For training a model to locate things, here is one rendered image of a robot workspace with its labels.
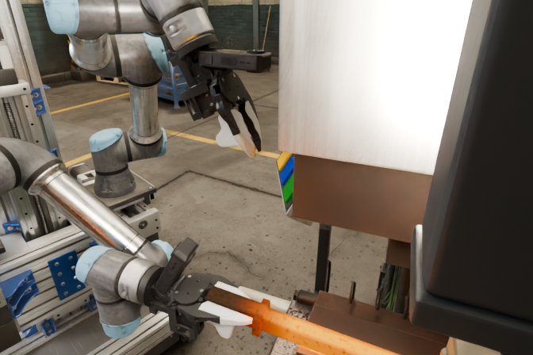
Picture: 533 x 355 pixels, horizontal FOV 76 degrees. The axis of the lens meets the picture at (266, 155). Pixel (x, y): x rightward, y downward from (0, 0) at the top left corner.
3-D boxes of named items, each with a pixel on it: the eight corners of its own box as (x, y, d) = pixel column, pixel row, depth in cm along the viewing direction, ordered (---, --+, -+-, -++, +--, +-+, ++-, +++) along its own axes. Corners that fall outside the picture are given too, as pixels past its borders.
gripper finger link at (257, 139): (245, 150, 67) (221, 109, 64) (270, 142, 64) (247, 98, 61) (239, 158, 64) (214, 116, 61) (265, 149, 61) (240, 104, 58)
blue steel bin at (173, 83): (135, 96, 600) (128, 53, 571) (173, 88, 655) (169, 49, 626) (176, 109, 528) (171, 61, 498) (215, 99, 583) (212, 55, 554)
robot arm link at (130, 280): (143, 250, 66) (112, 278, 59) (162, 256, 65) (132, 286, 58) (148, 279, 69) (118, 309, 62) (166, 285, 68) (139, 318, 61)
